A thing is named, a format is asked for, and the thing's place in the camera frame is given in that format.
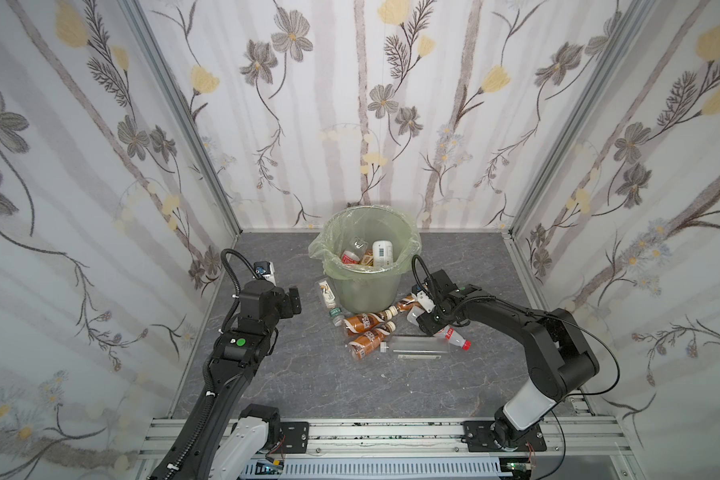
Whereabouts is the red cap water bottle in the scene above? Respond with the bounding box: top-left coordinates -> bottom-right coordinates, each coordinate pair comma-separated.
406,305 -> 471,351

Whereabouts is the brown coffee bottle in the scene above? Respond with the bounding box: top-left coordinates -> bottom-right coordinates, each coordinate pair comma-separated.
348,321 -> 397,360
343,306 -> 400,336
394,294 -> 420,315

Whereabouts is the clear square bottle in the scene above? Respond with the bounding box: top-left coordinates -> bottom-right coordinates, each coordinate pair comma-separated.
379,336 -> 450,360

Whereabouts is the clear bottle with crane label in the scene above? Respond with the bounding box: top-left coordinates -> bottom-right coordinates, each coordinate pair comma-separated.
318,279 -> 345,326

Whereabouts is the white label clear bottle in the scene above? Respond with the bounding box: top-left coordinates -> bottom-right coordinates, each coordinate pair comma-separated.
372,240 -> 394,268

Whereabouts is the small bottle pink label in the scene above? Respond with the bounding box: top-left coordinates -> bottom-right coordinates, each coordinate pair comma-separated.
340,237 -> 368,265

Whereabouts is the yellow tea bottle red label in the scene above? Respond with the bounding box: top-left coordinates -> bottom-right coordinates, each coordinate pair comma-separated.
360,250 -> 374,266

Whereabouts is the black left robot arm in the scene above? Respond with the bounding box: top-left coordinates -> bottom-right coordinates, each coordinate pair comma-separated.
149,248 -> 302,479

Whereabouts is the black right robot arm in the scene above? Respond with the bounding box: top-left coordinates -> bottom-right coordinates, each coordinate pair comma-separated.
411,255 -> 621,451

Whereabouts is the mesh waste bin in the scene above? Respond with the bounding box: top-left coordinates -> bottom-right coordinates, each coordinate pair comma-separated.
322,205 -> 422,313

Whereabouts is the green plastic bin liner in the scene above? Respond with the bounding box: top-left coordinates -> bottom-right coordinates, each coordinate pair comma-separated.
308,205 -> 422,281

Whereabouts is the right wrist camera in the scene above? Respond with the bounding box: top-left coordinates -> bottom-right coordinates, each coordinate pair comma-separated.
412,289 -> 435,313

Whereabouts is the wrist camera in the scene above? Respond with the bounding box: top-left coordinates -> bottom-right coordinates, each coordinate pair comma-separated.
412,289 -> 435,313
253,261 -> 276,285

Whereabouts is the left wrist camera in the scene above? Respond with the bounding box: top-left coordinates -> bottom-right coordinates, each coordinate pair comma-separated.
253,261 -> 276,285

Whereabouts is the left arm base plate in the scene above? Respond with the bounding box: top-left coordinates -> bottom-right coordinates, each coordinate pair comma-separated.
267,421 -> 310,456

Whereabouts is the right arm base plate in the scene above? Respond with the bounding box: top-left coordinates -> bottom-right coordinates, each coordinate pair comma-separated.
461,420 -> 547,453

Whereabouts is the white vented cable duct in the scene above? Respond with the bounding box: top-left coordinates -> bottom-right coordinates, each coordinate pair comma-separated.
238,457 -> 513,479

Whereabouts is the aluminium mounting rail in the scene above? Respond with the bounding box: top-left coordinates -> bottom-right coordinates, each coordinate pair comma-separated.
137,417 -> 637,462

